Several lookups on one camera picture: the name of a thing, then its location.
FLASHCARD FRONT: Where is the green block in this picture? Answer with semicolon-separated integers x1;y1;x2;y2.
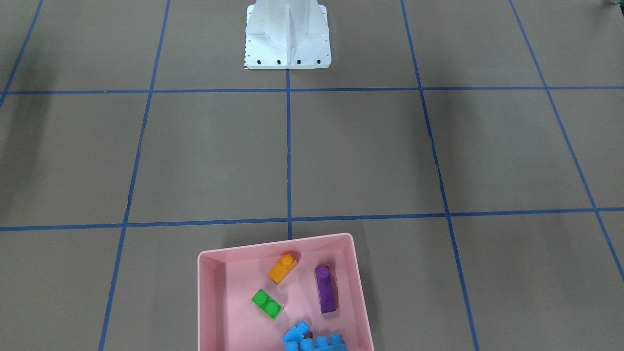
251;289;284;320

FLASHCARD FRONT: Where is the purple block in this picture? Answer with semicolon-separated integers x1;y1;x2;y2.
314;265;337;313

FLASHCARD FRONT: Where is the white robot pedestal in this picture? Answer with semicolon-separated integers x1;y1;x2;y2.
244;0;332;70

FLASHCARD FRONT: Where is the orange block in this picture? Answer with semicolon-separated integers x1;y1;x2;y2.
268;251;299;285

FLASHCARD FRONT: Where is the small blue block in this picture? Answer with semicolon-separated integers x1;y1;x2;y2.
281;320;310;344

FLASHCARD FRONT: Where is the long blue block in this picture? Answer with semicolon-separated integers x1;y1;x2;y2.
282;333;349;351

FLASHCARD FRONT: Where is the pink plastic box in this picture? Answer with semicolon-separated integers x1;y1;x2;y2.
197;233;374;351

